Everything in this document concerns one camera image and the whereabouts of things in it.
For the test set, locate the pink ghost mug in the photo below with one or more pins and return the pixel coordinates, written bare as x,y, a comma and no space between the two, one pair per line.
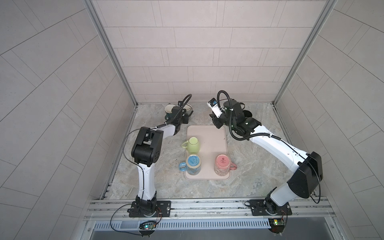
223,165

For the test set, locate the dark green mug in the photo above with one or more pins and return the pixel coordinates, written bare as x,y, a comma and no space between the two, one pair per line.
168,110

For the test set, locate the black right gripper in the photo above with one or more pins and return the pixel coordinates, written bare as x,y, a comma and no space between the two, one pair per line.
215,119

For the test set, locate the beige drying mat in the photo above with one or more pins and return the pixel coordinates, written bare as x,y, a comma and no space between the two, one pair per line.
212,143

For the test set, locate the right circuit board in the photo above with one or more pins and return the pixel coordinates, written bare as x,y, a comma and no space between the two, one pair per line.
277,226

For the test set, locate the left green circuit board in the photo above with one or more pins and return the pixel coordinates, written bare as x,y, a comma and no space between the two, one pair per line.
147,228

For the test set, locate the black mug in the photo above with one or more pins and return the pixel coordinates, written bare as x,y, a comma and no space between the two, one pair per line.
247,114

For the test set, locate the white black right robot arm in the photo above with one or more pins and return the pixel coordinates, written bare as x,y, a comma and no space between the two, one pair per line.
307,168

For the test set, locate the aluminium mounting rail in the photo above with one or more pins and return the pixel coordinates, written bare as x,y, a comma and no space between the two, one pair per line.
226,208

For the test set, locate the blue butterfly mug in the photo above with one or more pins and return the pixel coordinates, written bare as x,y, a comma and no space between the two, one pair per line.
192,165

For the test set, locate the grey mug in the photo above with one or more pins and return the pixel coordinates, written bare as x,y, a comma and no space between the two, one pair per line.
188,110

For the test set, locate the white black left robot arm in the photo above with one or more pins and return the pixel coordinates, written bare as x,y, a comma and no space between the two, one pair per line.
146,152

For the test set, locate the light green mug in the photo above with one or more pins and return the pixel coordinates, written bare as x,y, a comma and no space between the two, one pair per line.
192,145

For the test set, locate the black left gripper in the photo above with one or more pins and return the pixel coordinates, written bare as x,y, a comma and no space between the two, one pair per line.
184,115

